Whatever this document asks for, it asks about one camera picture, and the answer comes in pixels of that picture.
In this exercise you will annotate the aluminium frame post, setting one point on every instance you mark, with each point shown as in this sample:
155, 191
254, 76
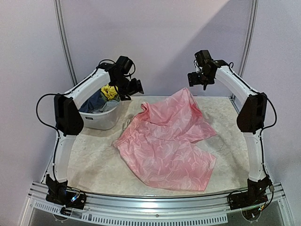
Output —
249, 36
64, 41

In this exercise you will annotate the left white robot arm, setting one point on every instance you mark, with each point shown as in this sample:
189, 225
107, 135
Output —
68, 121

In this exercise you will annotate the left aluminium frame post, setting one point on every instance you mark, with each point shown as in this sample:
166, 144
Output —
64, 41

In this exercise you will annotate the aluminium front rail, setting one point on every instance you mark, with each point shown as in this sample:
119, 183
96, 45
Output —
107, 210

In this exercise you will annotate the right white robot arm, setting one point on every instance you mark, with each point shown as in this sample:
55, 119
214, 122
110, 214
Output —
251, 117

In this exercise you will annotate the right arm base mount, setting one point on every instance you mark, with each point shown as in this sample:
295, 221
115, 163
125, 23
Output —
258, 192

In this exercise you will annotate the white plastic laundry basket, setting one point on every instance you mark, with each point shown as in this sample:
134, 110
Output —
102, 121

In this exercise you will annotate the pink patterned shorts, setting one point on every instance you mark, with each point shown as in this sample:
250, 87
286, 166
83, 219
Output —
160, 144

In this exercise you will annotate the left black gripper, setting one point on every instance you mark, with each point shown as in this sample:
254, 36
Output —
137, 87

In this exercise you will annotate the blue garment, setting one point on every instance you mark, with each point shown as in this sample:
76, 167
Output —
94, 102

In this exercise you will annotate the yellow garment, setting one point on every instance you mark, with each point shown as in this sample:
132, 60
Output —
109, 92

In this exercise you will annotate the grey garment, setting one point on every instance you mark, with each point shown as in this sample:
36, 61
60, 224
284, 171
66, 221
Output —
109, 105

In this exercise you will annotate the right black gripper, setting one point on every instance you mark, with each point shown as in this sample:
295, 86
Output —
194, 79

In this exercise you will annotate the right aluminium frame post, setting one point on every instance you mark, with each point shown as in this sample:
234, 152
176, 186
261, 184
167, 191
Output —
249, 36

